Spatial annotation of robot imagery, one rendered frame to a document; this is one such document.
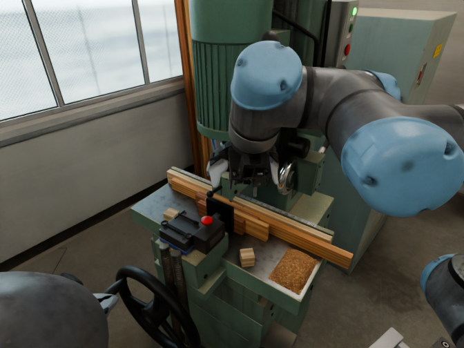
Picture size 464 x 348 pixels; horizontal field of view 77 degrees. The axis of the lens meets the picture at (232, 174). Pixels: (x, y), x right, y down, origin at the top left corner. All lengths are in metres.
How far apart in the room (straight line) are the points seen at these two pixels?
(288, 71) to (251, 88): 0.04
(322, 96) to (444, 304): 0.52
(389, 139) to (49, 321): 0.24
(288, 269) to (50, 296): 0.63
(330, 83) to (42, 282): 0.32
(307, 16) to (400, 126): 0.61
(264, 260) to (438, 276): 0.38
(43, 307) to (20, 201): 1.95
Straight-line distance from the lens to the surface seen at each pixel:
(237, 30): 0.63
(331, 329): 1.81
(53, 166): 2.10
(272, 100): 0.32
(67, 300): 0.21
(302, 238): 0.83
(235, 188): 0.83
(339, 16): 0.89
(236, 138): 0.42
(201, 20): 0.65
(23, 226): 2.22
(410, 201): 0.26
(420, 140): 0.24
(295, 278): 0.76
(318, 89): 0.35
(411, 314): 2.03
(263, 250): 0.83
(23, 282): 0.21
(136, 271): 0.75
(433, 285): 0.76
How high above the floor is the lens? 1.51
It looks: 33 degrees down
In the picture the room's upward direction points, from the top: straight up
